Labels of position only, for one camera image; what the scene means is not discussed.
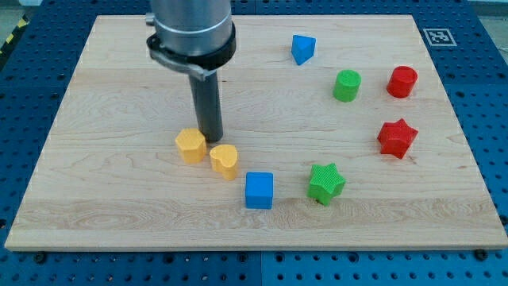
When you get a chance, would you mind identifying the white fiducial marker tag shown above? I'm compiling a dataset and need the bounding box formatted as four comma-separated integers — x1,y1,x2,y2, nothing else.
423,28,456,47

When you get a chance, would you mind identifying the yellow heart block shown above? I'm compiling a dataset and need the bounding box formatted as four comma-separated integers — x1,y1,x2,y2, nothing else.
210,145,239,180

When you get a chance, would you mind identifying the dark grey pointer rod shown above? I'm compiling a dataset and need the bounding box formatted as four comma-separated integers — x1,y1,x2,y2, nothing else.
189,71,223,142

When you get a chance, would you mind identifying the yellow hexagon block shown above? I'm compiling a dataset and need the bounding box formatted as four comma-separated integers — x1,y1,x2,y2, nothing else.
175,128,207,164

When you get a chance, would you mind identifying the red star block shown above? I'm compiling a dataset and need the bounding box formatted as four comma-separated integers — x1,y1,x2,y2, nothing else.
377,118,418,159

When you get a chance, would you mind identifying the blue triangle block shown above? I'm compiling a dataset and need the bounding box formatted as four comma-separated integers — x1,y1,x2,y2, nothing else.
291,35,317,65

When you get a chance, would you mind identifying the red cylinder block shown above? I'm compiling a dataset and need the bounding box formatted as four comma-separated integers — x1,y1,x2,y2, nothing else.
387,66,418,99

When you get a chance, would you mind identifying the yellow black hazard tape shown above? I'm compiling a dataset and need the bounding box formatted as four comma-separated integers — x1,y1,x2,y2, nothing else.
1,14,29,59

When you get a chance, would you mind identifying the green star block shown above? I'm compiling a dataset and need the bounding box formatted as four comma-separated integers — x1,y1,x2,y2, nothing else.
306,163,346,207

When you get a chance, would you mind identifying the green cylinder block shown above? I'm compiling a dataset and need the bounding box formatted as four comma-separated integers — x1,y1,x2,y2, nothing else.
333,69,361,102

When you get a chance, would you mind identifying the wooden board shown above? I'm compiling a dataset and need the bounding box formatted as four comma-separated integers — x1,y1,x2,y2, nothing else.
6,15,507,252

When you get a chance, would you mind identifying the blue cube block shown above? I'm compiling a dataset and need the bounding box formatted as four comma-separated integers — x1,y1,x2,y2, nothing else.
245,172,274,209

